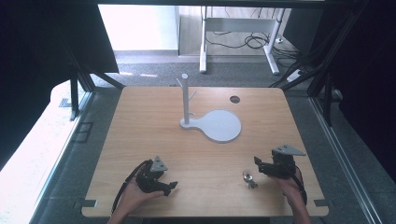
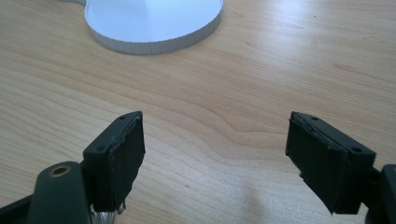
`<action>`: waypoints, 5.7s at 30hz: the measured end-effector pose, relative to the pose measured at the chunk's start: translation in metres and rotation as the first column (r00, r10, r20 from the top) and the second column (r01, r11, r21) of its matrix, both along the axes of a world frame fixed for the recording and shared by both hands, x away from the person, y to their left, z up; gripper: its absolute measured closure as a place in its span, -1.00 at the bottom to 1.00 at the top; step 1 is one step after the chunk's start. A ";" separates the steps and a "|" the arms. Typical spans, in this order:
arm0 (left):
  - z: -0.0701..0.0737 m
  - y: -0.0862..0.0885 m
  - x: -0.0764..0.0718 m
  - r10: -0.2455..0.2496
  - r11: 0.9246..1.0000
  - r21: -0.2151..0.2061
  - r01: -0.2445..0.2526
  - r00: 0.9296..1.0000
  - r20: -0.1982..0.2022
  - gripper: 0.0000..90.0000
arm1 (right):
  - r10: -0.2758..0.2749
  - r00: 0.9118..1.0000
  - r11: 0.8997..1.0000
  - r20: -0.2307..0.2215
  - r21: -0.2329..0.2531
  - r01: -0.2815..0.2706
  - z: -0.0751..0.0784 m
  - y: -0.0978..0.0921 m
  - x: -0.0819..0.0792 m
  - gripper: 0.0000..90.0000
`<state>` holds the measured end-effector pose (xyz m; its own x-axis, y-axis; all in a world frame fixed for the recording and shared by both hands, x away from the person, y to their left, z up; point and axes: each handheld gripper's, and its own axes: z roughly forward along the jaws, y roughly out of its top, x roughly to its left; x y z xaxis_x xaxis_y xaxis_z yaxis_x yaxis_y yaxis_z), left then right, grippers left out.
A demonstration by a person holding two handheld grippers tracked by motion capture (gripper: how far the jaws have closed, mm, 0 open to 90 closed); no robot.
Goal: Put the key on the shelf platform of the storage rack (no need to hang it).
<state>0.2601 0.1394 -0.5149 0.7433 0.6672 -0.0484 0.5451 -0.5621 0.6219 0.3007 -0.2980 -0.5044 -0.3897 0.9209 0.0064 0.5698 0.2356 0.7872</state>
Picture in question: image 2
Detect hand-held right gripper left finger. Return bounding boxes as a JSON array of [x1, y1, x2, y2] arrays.
[[82, 110, 147, 216]]

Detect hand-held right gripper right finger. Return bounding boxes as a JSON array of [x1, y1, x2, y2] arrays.
[[285, 110, 377, 216]]

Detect white round disc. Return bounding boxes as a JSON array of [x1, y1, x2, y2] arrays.
[[59, 0, 224, 56]]

